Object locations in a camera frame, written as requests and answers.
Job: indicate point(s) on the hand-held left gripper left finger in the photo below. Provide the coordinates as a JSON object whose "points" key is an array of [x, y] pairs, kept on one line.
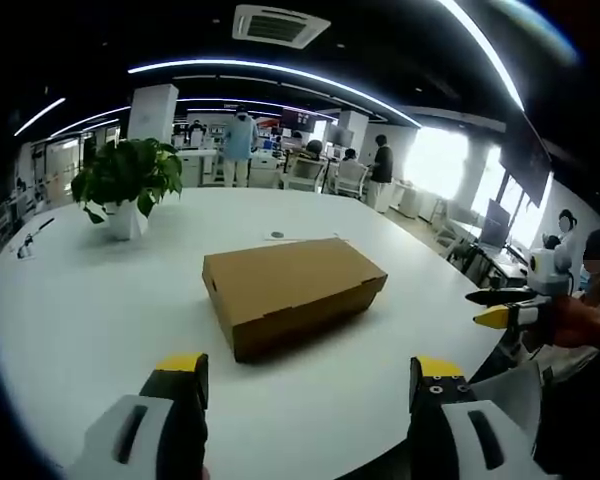
{"points": [[145, 430]]}

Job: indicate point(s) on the wall mounted dark screen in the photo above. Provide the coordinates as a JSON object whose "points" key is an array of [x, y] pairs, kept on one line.
{"points": [[522, 165]]}

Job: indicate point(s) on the ceiling air conditioner vent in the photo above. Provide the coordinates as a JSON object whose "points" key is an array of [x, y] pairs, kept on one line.
{"points": [[280, 24]]}

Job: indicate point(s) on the white faceted plant pot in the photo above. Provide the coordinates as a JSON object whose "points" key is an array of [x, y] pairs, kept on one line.
{"points": [[126, 220]]}

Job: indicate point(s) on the brown cardboard shoe box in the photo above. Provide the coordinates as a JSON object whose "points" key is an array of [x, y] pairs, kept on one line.
{"points": [[292, 295]]}

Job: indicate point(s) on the green potted plant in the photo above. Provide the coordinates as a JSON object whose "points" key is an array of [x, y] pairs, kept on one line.
{"points": [[130, 172]]}

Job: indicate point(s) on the white counter desk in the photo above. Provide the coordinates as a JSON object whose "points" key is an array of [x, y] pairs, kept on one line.
{"points": [[200, 167]]}

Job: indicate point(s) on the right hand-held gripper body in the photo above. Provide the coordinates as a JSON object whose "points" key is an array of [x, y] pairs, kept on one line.
{"points": [[547, 280]]}

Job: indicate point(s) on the computer monitor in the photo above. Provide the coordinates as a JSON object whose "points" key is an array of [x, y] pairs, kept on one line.
{"points": [[495, 222]]}

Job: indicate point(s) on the black and white tool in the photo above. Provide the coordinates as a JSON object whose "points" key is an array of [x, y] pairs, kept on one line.
{"points": [[32, 237]]}

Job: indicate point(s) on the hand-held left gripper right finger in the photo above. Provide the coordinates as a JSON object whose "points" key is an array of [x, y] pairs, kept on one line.
{"points": [[455, 425]]}

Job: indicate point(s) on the person's right hand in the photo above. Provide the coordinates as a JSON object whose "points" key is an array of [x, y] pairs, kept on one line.
{"points": [[582, 322]]}

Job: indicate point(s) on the grey chair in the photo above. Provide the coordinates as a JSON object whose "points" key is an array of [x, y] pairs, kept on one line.
{"points": [[510, 400]]}

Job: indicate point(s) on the white pillar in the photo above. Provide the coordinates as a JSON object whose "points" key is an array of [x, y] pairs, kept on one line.
{"points": [[150, 117]]}

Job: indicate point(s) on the white office chair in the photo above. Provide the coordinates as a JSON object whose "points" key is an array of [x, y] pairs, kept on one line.
{"points": [[351, 180], [302, 175]]}

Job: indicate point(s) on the small round grey disc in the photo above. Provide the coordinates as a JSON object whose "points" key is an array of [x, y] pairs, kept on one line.
{"points": [[278, 234]]}

